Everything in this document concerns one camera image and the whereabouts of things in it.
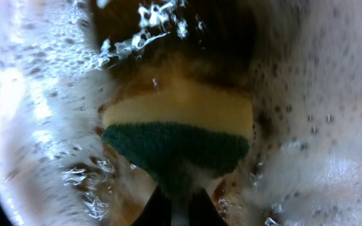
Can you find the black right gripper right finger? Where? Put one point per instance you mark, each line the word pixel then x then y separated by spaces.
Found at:
pixel 202 211

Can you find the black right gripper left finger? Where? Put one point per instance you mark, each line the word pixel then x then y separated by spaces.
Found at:
pixel 157 211

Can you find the green yellow sponge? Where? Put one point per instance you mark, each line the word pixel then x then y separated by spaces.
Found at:
pixel 185 134

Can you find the orange soapy tray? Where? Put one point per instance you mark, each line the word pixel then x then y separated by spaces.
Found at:
pixel 288 74

